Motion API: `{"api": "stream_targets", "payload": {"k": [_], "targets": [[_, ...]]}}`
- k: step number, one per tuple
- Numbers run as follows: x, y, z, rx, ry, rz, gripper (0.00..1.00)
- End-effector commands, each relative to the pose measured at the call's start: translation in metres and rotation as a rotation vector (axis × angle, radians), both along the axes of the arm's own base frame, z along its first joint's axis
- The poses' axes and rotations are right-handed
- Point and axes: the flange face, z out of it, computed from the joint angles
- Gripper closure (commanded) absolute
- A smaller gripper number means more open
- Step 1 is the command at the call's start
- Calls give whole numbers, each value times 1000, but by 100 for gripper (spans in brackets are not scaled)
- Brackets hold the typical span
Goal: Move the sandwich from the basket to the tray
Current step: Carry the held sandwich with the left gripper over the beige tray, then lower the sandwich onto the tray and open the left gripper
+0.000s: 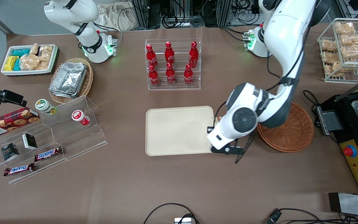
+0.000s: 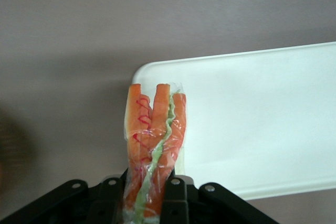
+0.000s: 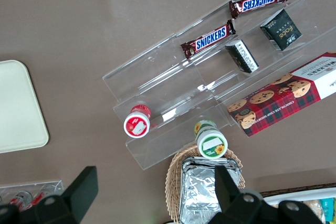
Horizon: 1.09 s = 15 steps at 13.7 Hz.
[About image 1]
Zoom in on white rectangular snack bin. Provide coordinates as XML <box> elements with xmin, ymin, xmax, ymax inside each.
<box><xmin>1</xmin><ymin>44</ymin><xmax>59</xmax><ymax>77</ymax></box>

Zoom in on clear acrylic bottle rack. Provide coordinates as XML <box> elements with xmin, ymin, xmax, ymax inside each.
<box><xmin>145</xmin><ymin>39</ymin><xmax>202</xmax><ymax>91</ymax></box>

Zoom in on grey metal machine handle block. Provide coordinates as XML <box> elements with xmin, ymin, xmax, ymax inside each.
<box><xmin>317</xmin><ymin>106</ymin><xmax>344</xmax><ymax>136</ymax></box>

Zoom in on black looped table cable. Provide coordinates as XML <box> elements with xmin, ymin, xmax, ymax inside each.
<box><xmin>143</xmin><ymin>203</ymin><xmax>200</xmax><ymax>224</ymax></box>

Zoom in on beige cloth bag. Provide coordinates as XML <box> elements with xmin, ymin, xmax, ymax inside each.
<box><xmin>97</xmin><ymin>2</ymin><xmax>136</xmax><ymax>31</ymax></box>

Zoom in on green lid yogurt cup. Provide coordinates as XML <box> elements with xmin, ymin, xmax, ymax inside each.
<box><xmin>35</xmin><ymin>99</ymin><xmax>57</xmax><ymax>115</ymax></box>

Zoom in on clear acrylic stepped shelf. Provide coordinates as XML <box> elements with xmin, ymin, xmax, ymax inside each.
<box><xmin>0</xmin><ymin>95</ymin><xmax>108</xmax><ymax>184</ymax></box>

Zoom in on beige plastic serving tray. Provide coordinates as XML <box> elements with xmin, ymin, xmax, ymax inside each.
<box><xmin>145</xmin><ymin>106</ymin><xmax>217</xmax><ymax>156</ymax></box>

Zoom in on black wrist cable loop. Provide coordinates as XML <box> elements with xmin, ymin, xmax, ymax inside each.
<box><xmin>234</xmin><ymin>132</ymin><xmax>255</xmax><ymax>164</ymax></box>

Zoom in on metal machine lever bar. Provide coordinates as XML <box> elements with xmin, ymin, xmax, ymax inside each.
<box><xmin>334</xmin><ymin>72</ymin><xmax>358</xmax><ymax>103</ymax></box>

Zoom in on Snickers chocolate bar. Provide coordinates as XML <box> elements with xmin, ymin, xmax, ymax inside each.
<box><xmin>34</xmin><ymin>146</ymin><xmax>63</xmax><ymax>162</ymax></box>
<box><xmin>4</xmin><ymin>163</ymin><xmax>36</xmax><ymax>177</ymax></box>

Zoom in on black machine power cable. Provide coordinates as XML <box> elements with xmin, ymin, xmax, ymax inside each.
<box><xmin>302</xmin><ymin>90</ymin><xmax>321</xmax><ymax>128</ymax></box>

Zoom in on small dark green box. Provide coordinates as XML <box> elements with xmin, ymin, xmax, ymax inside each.
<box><xmin>1</xmin><ymin>143</ymin><xmax>20</xmax><ymax>161</ymax></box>
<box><xmin>22</xmin><ymin>133</ymin><xmax>38</xmax><ymax>150</ymax></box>

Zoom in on stacked foil containers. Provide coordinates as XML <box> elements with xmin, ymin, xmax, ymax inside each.
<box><xmin>49</xmin><ymin>62</ymin><xmax>88</xmax><ymax>99</ymax></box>

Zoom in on black cable with connector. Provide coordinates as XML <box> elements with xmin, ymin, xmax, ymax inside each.
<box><xmin>266</xmin><ymin>208</ymin><xmax>358</xmax><ymax>224</ymax></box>

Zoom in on yellow snack packet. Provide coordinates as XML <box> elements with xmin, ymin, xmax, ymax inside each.
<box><xmin>4</xmin><ymin>56</ymin><xmax>19</xmax><ymax>71</ymax></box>

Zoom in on round brown wicker basket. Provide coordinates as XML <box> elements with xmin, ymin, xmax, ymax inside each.
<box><xmin>257</xmin><ymin>102</ymin><xmax>314</xmax><ymax>153</ymax></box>

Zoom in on red cookie box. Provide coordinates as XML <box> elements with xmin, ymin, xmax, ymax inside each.
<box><xmin>0</xmin><ymin>107</ymin><xmax>40</xmax><ymax>139</ymax></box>

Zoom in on grey metal plate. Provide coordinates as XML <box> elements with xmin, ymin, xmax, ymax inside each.
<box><xmin>328</xmin><ymin>192</ymin><xmax>358</xmax><ymax>218</ymax></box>

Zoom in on red lid yogurt cup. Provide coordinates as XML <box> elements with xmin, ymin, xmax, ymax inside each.
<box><xmin>71</xmin><ymin>110</ymin><xmax>90</xmax><ymax>126</ymax></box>

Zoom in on red cola bottle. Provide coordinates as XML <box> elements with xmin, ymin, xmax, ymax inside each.
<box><xmin>146</xmin><ymin>44</ymin><xmax>158</xmax><ymax>69</ymax></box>
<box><xmin>148</xmin><ymin>64</ymin><xmax>160</xmax><ymax>87</ymax></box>
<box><xmin>165</xmin><ymin>41</ymin><xmax>175</xmax><ymax>66</ymax></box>
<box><xmin>184</xmin><ymin>64</ymin><xmax>194</xmax><ymax>86</ymax></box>
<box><xmin>166</xmin><ymin>63</ymin><xmax>177</xmax><ymax>86</ymax></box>
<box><xmin>189</xmin><ymin>41</ymin><xmax>199</xmax><ymax>68</ymax></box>

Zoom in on oval tan wicker basket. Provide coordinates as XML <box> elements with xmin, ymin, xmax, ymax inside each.
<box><xmin>49</xmin><ymin>58</ymin><xmax>94</xmax><ymax>105</ymax></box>

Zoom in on black background cable bundle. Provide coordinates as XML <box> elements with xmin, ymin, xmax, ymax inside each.
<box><xmin>160</xmin><ymin>11</ymin><xmax>204</xmax><ymax>29</ymax></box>

